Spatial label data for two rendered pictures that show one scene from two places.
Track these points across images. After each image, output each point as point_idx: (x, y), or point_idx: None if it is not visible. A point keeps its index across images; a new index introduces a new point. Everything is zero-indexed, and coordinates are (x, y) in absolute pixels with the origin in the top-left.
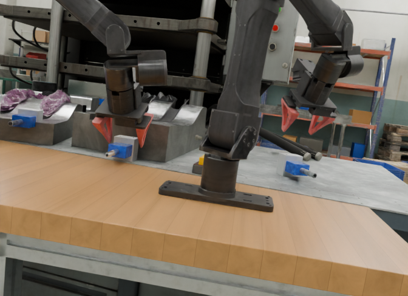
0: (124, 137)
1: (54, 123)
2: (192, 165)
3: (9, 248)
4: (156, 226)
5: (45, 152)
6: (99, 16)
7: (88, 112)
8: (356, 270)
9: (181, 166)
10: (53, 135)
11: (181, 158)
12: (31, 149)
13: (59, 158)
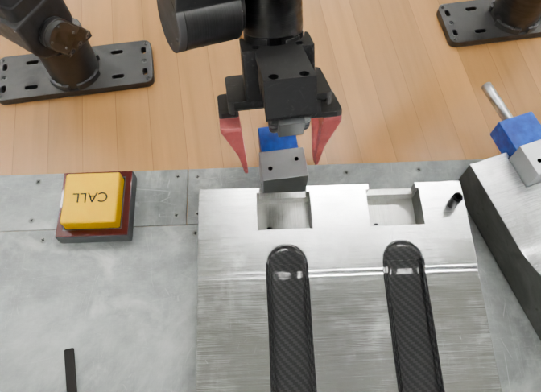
0: (285, 158)
1: (474, 168)
2: (153, 249)
3: None
4: None
5: (409, 129)
6: None
7: (451, 220)
8: None
9: (170, 216)
10: (461, 175)
11: (193, 295)
12: (446, 135)
13: (360, 110)
